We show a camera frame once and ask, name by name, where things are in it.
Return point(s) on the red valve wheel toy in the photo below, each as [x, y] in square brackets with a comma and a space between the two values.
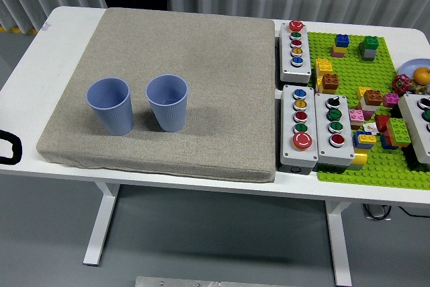
[400, 84]

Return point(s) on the green red blue brick stack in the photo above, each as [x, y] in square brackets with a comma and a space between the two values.
[398, 130]

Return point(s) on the orange fruit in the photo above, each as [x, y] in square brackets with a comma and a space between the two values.
[421, 75]

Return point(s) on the brown toy item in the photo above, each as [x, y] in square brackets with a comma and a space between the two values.
[419, 88]

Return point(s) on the white table leg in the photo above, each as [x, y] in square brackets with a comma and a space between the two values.
[100, 219]
[339, 246]

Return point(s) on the brown on yellow brick stack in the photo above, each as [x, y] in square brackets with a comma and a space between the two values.
[330, 82]

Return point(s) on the light blue plate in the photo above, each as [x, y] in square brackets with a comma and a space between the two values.
[408, 67]

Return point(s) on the grey-brown fabric mat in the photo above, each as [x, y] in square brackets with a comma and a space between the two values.
[201, 82]

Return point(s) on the grey button box, green buttons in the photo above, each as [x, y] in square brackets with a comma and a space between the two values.
[415, 125]

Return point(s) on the blue ribbed plastic cup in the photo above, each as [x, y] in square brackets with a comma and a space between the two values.
[169, 112]
[114, 115]

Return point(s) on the blue yellow pink brick stack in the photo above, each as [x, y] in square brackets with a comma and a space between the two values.
[341, 45]

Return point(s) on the green grey brick stack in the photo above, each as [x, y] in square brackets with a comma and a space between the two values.
[369, 50]

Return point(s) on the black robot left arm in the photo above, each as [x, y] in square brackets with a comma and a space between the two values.
[19, 147]

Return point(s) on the brown white yellow brick stack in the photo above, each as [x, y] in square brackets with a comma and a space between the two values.
[373, 97]

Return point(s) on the red toy brick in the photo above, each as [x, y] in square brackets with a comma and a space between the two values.
[382, 122]

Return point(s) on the magenta toy brick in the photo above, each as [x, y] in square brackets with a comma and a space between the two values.
[391, 99]

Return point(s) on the yellow round toy brick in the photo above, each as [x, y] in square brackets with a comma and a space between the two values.
[359, 159]

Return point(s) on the grey box, small red stop button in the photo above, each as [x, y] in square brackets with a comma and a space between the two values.
[289, 68]

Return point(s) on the green studded baseplate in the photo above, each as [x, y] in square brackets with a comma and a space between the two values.
[383, 172]

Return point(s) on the grey box with selector switch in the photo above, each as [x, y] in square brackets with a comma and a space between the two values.
[339, 154]

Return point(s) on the grey box, large red stop button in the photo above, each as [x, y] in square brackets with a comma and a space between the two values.
[290, 152]

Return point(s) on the yellow on blue brick stack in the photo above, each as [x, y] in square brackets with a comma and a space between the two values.
[365, 139]

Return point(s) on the light pink toy brick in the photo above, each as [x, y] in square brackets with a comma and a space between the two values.
[356, 116]

